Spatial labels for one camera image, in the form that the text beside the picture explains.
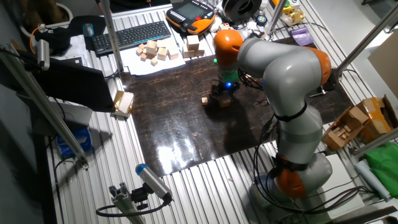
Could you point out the grey blue computer mouse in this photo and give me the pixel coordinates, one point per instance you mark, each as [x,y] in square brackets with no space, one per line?
[88,30]

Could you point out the black laptop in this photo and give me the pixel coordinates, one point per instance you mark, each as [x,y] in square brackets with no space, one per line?
[77,84]

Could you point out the dark marble pattern mat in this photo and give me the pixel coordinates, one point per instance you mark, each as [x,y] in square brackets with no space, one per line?
[174,124]

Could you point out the round black yellow tape measure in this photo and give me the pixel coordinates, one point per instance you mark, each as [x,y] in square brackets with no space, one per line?
[261,20]

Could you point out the small white paper note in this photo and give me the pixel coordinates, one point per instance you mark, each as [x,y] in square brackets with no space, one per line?
[247,31]

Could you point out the flat brown cardboard sheet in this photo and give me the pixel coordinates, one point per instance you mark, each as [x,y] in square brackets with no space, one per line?
[385,68]

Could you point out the black stand base bracket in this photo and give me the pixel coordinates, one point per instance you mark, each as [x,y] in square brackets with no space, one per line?
[331,79]

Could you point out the taped brown cardboard box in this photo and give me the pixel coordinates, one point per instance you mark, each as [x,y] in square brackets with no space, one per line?
[374,118]

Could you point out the white round bucket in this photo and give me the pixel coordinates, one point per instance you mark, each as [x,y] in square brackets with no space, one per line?
[65,11]

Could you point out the black filament spool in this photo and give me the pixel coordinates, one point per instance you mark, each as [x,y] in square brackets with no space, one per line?
[242,9]

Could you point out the medium wooden cube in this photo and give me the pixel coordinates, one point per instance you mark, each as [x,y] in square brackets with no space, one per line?
[162,54]
[161,43]
[151,48]
[173,53]
[224,102]

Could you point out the white paper stack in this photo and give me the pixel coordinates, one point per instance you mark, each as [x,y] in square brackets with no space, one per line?
[73,49]

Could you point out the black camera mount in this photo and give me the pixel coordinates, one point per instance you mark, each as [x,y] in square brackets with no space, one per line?
[139,196]

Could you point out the white rolled sheet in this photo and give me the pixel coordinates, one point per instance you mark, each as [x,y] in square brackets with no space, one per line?
[371,179]

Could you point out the black cloth bag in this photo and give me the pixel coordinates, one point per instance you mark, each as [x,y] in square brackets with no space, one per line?
[53,39]

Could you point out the aluminium frame post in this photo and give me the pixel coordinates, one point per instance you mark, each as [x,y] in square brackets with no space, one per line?
[367,40]
[112,34]
[275,15]

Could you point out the purple plastic bag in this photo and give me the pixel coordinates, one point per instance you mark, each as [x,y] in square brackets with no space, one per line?
[301,36]

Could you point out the black orange teach pendant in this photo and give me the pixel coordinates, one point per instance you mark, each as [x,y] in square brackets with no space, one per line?
[191,15]

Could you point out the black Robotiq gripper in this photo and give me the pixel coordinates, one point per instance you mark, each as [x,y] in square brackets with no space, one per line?
[227,87]

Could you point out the pile of wooden blocks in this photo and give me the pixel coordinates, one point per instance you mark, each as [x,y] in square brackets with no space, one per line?
[161,67]

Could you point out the green cloth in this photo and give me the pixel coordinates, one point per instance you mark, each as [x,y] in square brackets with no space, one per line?
[384,168]

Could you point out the silver depth camera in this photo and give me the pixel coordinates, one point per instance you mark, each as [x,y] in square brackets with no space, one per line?
[43,54]

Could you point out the large wooden cube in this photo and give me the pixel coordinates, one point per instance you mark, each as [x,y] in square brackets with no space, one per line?
[199,52]
[187,53]
[192,42]

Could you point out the short aluminium profile stub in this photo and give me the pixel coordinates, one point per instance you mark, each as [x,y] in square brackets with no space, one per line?
[124,202]

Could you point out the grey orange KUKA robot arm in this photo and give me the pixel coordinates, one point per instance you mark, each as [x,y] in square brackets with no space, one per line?
[289,71]

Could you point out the black mouse pad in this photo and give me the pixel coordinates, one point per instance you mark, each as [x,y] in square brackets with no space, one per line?
[99,26]

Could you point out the blue plastic packet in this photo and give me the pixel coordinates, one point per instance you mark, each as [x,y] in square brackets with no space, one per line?
[74,143]

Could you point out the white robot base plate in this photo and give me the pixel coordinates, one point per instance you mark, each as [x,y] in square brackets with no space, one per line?
[342,174]

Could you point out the colourful Rubik's cube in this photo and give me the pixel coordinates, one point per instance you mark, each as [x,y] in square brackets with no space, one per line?
[224,26]

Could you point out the black computer keyboard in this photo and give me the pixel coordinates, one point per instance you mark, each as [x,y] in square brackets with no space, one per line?
[130,38]

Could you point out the small wooden cube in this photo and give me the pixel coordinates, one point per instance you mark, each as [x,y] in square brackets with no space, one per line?
[141,46]
[204,100]
[154,62]
[143,57]
[139,51]

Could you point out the white box with yellow parts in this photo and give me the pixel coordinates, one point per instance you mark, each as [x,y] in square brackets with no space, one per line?
[292,15]

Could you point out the long aluminium frame beam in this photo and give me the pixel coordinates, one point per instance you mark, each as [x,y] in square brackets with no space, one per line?
[43,102]

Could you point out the open brown cardboard box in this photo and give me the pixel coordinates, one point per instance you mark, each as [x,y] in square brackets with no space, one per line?
[343,129]

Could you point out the wooden block at mat edge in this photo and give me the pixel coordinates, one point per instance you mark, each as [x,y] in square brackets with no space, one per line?
[124,102]

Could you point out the silver camera with blue end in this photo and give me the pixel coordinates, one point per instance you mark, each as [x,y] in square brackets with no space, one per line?
[154,182]

